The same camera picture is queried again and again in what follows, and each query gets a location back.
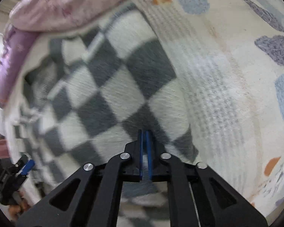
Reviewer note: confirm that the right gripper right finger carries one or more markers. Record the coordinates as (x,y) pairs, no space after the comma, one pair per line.
(197,195)

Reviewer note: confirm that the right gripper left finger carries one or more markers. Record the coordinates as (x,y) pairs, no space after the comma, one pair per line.
(90,196)

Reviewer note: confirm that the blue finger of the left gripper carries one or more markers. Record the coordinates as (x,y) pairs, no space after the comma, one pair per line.
(27,167)

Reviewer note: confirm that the grey white checkered sweater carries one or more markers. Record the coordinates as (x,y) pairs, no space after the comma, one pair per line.
(81,96)

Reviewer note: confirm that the person's left hand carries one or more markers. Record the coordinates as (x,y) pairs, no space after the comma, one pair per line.
(16,210)

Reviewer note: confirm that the floral blue bed sheet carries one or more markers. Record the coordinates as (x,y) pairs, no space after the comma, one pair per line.
(228,56)

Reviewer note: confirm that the purple floral quilt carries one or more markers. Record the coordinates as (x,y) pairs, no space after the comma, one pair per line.
(28,19)

